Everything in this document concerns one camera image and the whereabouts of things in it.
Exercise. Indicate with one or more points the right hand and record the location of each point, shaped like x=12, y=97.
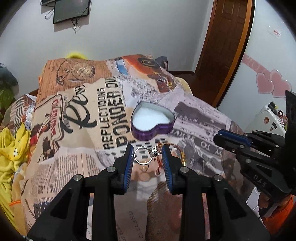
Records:
x=266, y=205

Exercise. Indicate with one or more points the brown wooden door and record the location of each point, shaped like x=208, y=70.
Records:
x=223, y=46

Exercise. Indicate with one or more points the red cord gold charm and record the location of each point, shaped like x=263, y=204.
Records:
x=176, y=151

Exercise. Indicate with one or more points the pink heart wall decal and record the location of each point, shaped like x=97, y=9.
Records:
x=268, y=82

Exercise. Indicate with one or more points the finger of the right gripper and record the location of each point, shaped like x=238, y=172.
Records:
x=265, y=141
x=231, y=142

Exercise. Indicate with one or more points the small black wall monitor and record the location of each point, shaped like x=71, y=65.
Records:
x=70, y=9

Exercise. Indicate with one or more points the white wall switch plate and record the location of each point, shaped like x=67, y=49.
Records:
x=275, y=32

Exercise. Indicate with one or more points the purple heart-shaped tin box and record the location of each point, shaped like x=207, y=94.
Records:
x=149, y=120

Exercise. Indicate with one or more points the newspaper print bed quilt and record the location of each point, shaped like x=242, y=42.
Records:
x=80, y=123

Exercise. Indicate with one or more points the yellow pillow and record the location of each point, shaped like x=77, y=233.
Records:
x=76, y=55

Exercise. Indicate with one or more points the silver ring keychain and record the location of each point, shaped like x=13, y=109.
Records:
x=145, y=155

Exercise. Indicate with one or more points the yellow cloth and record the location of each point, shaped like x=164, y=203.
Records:
x=14, y=152

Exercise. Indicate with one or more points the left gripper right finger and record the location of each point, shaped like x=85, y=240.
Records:
x=230, y=218

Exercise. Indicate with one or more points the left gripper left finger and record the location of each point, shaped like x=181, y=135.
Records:
x=66, y=216

